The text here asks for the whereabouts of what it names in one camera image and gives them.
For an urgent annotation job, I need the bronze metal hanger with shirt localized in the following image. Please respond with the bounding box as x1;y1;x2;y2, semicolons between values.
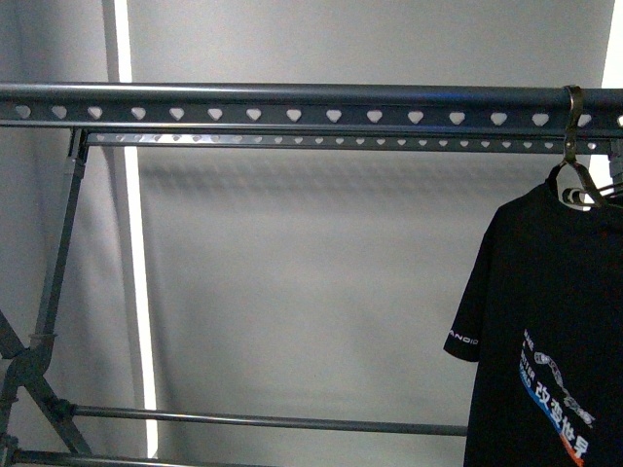
545;85;623;211

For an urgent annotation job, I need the dark grey clothes rack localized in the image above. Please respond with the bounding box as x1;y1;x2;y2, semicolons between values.
1;83;622;466

